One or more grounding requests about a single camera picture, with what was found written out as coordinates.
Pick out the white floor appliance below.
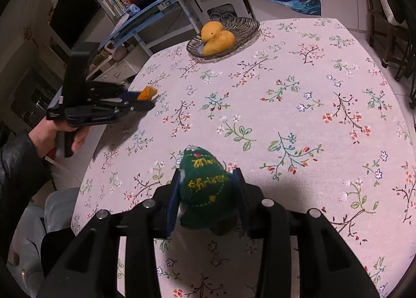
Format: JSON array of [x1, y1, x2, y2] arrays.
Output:
[[195, 0, 252, 25]]

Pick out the person's left forearm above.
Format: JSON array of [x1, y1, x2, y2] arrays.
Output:
[[0, 130, 53, 253]]

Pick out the dark wicker basket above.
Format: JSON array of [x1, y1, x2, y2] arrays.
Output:
[[186, 16, 261, 59]]

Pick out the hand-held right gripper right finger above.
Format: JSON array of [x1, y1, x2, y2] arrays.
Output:
[[232, 168, 381, 298]]

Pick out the person's left hand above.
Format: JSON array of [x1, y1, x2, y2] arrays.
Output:
[[29, 119, 92, 158]]

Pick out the pink kettlebell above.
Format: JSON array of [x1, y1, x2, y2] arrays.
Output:
[[106, 42, 129, 59]]

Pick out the wooden chair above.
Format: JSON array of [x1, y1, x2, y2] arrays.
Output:
[[357, 0, 391, 67]]

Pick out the blue desk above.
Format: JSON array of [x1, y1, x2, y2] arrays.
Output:
[[97, 0, 204, 58]]

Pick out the small orange peel piece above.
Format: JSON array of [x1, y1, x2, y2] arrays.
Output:
[[136, 86, 158, 101]]

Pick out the row of books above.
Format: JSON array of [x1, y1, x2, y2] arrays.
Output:
[[101, 0, 131, 17]]

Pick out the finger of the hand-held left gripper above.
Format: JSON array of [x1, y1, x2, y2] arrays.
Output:
[[112, 100, 157, 119], [87, 83, 142, 102]]

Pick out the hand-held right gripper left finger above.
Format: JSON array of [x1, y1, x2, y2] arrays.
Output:
[[37, 168, 183, 298]]

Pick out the cream television cabinet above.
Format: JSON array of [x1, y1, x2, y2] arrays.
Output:
[[88, 54, 139, 82]]

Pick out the green felt tree ornament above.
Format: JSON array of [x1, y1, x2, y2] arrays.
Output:
[[177, 145, 236, 237]]

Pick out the black wall television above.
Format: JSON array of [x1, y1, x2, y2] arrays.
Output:
[[49, 0, 101, 49]]

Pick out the floral tablecloth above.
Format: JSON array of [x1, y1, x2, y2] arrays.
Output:
[[71, 16, 416, 298]]

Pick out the dark display cabinet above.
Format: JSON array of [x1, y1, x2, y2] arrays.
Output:
[[10, 67, 66, 123]]

